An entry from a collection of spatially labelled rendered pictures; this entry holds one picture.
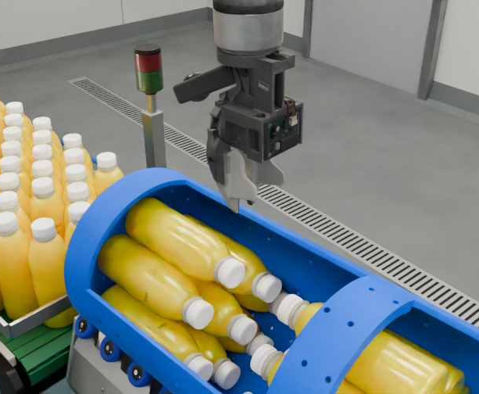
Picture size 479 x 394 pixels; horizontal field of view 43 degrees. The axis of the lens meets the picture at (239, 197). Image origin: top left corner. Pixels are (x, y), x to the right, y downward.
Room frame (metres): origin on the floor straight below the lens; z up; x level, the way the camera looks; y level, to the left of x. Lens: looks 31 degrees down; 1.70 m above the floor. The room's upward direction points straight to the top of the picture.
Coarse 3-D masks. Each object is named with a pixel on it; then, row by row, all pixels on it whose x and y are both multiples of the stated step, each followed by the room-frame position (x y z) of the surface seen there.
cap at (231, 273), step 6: (228, 264) 0.67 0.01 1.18; (234, 264) 0.67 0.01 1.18; (240, 264) 0.67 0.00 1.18; (222, 270) 0.67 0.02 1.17; (228, 270) 0.66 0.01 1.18; (234, 270) 0.67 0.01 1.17; (240, 270) 0.67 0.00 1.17; (222, 276) 0.66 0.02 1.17; (228, 276) 0.66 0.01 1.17; (234, 276) 0.67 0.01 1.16; (240, 276) 0.67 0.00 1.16; (222, 282) 0.66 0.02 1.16; (228, 282) 0.66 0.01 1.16; (234, 282) 0.67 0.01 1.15; (240, 282) 0.67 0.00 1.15
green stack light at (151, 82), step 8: (136, 72) 1.36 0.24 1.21; (152, 72) 1.35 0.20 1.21; (160, 72) 1.37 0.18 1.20; (136, 80) 1.37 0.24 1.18; (144, 80) 1.35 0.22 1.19; (152, 80) 1.35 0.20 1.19; (160, 80) 1.36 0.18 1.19; (144, 88) 1.35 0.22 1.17; (152, 88) 1.35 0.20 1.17; (160, 88) 1.36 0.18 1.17
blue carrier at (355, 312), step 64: (128, 192) 0.78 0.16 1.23; (192, 192) 0.91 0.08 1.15; (320, 256) 0.65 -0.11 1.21; (128, 320) 0.63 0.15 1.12; (256, 320) 0.77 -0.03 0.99; (320, 320) 0.51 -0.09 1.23; (384, 320) 0.51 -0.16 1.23; (448, 320) 0.52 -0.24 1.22; (192, 384) 0.53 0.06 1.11; (256, 384) 0.66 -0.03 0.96; (320, 384) 0.45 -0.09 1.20
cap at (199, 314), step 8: (192, 304) 0.65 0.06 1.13; (200, 304) 0.65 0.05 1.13; (208, 304) 0.65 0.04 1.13; (192, 312) 0.64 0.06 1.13; (200, 312) 0.64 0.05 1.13; (208, 312) 0.65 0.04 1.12; (192, 320) 0.63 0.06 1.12; (200, 320) 0.64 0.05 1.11; (208, 320) 0.65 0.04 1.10; (200, 328) 0.64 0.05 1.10
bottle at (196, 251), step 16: (144, 208) 0.79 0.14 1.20; (160, 208) 0.79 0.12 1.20; (128, 224) 0.78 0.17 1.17; (144, 224) 0.77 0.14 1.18; (160, 224) 0.75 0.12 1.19; (176, 224) 0.74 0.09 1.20; (192, 224) 0.74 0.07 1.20; (144, 240) 0.76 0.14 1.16; (160, 240) 0.73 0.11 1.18; (176, 240) 0.72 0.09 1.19; (192, 240) 0.71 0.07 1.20; (208, 240) 0.71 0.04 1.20; (160, 256) 0.74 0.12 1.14; (176, 256) 0.70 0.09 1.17; (192, 256) 0.69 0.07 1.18; (208, 256) 0.68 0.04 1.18; (224, 256) 0.69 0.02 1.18; (192, 272) 0.68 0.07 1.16; (208, 272) 0.68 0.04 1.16
